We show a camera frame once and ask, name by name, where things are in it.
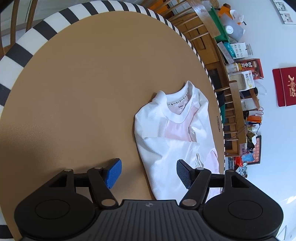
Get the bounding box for pink and white t-shirt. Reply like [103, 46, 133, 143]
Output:
[134, 81, 219, 202]

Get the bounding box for green plastic basket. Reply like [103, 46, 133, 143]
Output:
[208, 7, 229, 43]

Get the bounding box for wooden side cabinet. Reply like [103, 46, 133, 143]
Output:
[171, 14, 247, 156]

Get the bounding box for left wooden chair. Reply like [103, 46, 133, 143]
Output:
[1, 0, 38, 58]

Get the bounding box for wooden chair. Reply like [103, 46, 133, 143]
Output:
[143, 0, 221, 50]
[1, 0, 38, 58]

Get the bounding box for right wooden chair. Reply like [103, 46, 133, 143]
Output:
[143, 0, 221, 50]

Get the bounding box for cat picture calendar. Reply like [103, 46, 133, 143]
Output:
[273, 0, 296, 25]

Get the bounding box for red wall hanging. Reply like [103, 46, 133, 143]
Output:
[273, 67, 296, 107]

